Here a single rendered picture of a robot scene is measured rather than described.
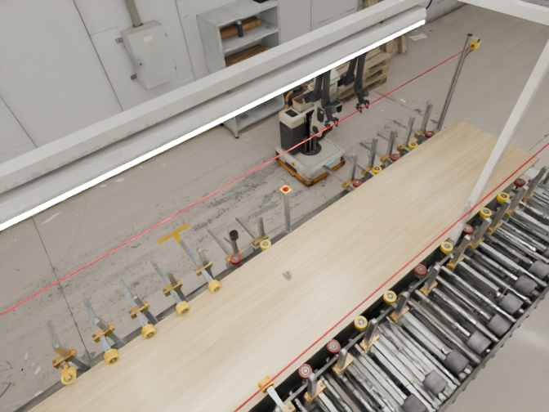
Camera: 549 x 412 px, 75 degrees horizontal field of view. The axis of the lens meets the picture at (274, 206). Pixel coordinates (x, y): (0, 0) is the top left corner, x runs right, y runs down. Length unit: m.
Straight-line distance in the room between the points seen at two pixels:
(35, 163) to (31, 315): 3.12
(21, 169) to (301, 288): 1.82
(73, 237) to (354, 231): 3.20
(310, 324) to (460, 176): 1.86
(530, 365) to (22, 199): 3.59
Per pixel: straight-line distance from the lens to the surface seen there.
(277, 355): 2.37
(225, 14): 4.70
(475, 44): 3.74
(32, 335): 4.21
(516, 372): 3.69
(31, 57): 4.38
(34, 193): 1.37
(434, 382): 2.49
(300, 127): 4.17
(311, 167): 4.23
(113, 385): 2.58
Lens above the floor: 3.14
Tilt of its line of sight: 49 degrees down
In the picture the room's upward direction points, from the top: 6 degrees counter-clockwise
